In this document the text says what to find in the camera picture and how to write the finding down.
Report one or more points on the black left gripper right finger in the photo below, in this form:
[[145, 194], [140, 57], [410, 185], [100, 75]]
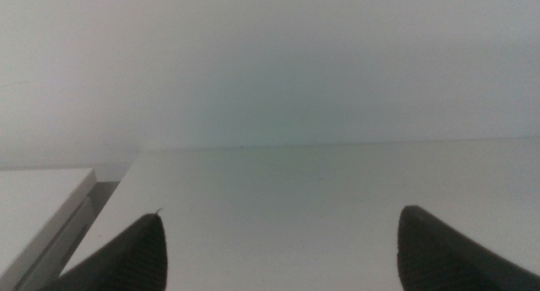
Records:
[[434, 261]]

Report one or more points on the white side table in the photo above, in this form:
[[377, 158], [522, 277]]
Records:
[[29, 206]]

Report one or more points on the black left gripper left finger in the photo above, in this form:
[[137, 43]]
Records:
[[131, 261]]

